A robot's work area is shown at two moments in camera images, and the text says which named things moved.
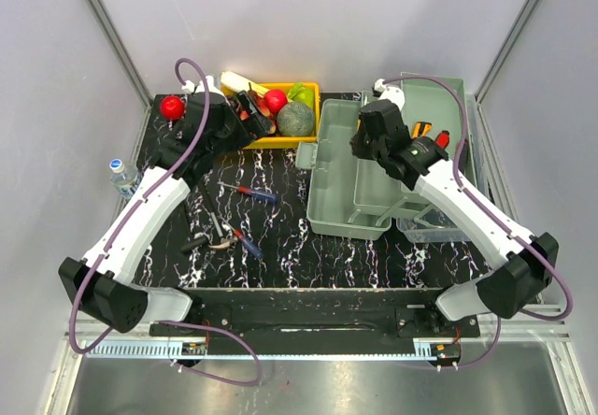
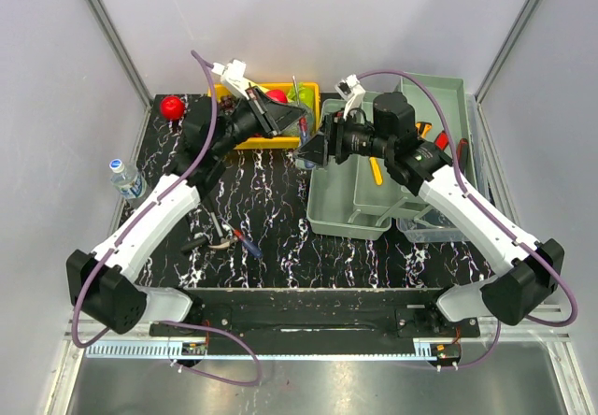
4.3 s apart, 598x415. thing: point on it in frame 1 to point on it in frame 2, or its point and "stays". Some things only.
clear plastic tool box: (351, 195) stays
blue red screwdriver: (254, 193) to (302, 120)
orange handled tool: (421, 129) stays
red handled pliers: (442, 139) stays
